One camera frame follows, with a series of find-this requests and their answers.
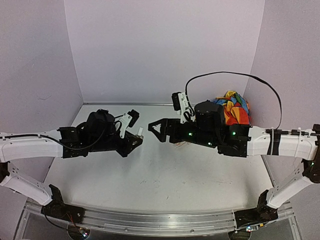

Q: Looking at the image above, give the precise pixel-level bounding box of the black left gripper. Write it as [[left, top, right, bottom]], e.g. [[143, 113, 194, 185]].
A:
[[90, 131, 144, 159]]

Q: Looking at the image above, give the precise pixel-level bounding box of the white nail polish cap brush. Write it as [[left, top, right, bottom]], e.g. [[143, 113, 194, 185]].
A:
[[137, 127, 144, 136]]

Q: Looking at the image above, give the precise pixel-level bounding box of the glitter nail polish bottle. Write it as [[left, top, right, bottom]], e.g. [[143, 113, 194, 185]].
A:
[[135, 134, 144, 140]]

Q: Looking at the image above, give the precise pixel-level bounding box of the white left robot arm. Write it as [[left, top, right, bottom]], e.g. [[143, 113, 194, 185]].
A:
[[0, 109, 143, 219]]

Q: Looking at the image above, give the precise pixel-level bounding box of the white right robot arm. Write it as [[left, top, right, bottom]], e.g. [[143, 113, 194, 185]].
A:
[[148, 100, 320, 209]]

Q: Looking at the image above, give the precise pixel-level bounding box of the mannequin hand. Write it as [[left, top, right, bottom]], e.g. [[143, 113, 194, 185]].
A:
[[174, 141, 192, 149]]

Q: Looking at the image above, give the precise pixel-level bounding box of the rainbow coloured sleeve cloth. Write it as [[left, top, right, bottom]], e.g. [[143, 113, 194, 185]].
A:
[[213, 90, 251, 126]]

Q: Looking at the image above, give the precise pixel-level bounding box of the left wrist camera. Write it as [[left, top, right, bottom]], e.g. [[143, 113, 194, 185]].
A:
[[119, 109, 140, 139]]

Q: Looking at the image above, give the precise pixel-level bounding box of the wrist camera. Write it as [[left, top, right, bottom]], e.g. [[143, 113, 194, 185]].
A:
[[171, 92, 195, 124], [119, 109, 140, 139]]

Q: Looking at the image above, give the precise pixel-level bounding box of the black left camera cable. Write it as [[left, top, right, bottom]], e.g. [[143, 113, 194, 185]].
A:
[[24, 112, 126, 151]]

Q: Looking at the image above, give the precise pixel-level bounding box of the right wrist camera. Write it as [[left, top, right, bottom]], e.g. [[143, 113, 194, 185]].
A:
[[171, 92, 195, 124]]

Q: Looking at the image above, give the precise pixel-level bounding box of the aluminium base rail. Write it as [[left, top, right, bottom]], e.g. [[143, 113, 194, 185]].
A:
[[14, 200, 301, 240]]

